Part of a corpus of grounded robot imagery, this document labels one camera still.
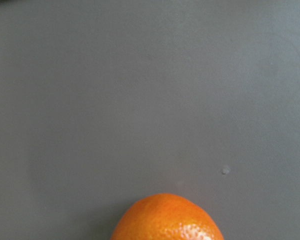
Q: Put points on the orange mandarin fruit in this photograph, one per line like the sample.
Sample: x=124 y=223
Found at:
x=166 y=216

